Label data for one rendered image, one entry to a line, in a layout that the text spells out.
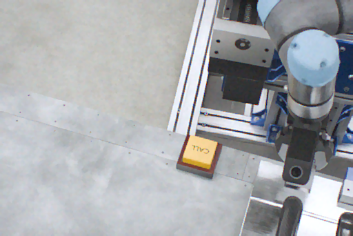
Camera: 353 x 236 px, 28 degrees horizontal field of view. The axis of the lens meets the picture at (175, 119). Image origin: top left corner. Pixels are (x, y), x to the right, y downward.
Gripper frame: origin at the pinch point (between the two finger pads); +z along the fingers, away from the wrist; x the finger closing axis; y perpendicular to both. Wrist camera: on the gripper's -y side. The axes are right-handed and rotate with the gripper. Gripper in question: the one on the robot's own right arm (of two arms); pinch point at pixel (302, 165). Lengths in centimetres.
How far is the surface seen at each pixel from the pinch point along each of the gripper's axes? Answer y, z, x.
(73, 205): -16.1, 6.3, 42.8
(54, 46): 74, 92, 107
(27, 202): -18, 5, 52
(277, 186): -3.4, 4.5, 3.9
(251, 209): -9.6, 3.4, 7.6
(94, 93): 57, 93, 84
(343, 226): -7.7, 6.5, -9.7
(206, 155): 1.9, 8.4, 20.0
